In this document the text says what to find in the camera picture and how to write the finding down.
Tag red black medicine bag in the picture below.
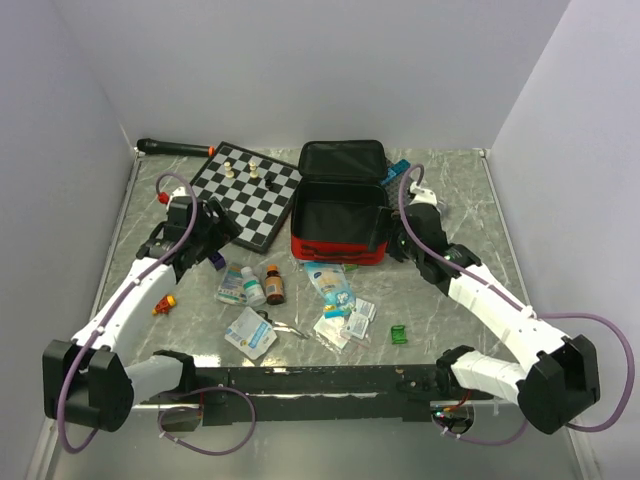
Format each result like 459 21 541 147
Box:
290 140 391 265

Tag brown medicine bottle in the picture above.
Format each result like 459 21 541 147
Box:
265 265 285 305

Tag white blue mask packet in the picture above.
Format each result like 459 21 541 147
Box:
224 307 277 360

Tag white medicine bottle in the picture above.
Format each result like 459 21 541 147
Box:
241 266 266 307

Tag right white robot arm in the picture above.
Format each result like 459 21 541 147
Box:
373 203 600 434

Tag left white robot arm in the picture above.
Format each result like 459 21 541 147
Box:
42 195 241 432

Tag purple toy block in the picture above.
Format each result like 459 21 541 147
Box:
209 252 226 271

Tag grey lego baseplate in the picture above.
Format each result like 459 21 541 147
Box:
384 172 404 211

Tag white chess piece left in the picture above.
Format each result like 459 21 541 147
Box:
224 162 235 179

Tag white chess piece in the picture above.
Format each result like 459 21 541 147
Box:
224 162 235 179
249 161 260 180

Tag black white chessboard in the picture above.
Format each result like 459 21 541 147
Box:
191 142 302 254

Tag blue lego brick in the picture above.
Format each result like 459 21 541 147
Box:
381 159 411 185

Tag white chess piece right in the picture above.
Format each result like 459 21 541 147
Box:
249 161 260 180

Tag white alcohol pad packet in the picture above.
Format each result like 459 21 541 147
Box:
354 298 377 322

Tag blue cotton swab bag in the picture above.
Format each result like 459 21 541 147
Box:
304 262 356 317

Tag red yellow toy block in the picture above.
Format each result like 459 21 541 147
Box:
152 295 177 315

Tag white blue pad packet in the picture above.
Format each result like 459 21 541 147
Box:
341 312 370 340

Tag green plastic clip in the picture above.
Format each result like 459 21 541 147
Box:
390 325 408 345

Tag black microphone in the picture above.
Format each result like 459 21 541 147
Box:
136 138 215 157

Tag clear zip bag gauze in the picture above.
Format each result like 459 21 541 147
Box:
313 316 371 354

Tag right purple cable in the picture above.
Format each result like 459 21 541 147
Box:
397 163 635 447

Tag purple cable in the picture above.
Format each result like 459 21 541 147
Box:
397 163 635 447
55 172 257 456

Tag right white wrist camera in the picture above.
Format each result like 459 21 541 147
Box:
409 183 438 207

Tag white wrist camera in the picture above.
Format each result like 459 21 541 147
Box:
409 183 438 207
156 187 190 207

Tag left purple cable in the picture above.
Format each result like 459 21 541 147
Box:
55 172 257 456

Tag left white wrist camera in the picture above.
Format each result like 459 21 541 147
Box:
156 187 190 207

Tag black handled scissors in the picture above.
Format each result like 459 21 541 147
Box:
256 310 309 340

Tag black mounting rail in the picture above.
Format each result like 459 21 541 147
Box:
137 364 494 427

